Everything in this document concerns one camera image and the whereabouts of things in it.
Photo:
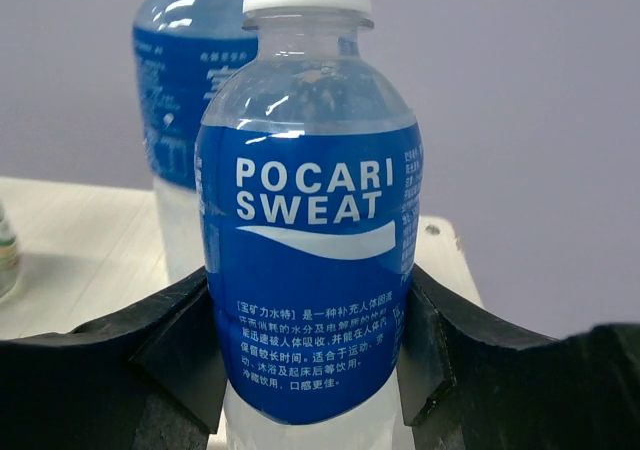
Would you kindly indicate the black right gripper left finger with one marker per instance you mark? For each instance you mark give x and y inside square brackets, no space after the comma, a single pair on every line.
[149,376]

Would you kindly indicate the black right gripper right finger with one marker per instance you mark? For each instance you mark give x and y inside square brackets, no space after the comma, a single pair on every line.
[471,380]

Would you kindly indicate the water bottle blue label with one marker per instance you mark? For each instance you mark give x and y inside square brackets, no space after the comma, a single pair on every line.
[184,51]
[309,166]

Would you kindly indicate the white two-tier shelf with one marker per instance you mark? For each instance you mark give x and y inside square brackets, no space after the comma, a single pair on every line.
[85,251]

